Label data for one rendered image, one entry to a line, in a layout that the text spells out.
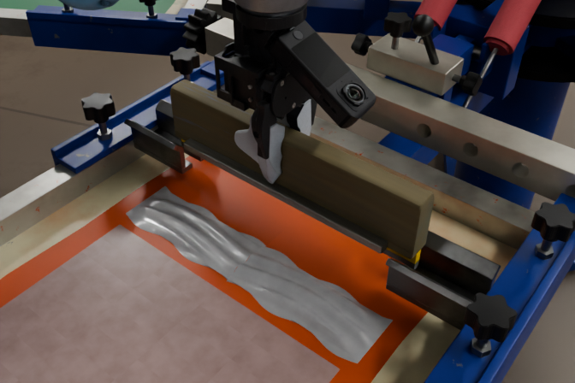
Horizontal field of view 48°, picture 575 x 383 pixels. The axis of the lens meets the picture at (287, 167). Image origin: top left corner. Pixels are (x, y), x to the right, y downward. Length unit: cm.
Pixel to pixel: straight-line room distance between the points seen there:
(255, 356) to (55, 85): 250
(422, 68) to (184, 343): 48
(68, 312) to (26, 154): 195
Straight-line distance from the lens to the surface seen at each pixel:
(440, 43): 106
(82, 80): 308
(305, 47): 65
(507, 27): 106
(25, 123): 287
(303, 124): 73
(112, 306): 76
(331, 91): 63
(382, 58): 95
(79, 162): 89
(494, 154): 86
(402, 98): 91
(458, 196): 84
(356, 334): 71
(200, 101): 79
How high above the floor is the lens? 153
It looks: 39 degrees down
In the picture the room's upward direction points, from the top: straight up
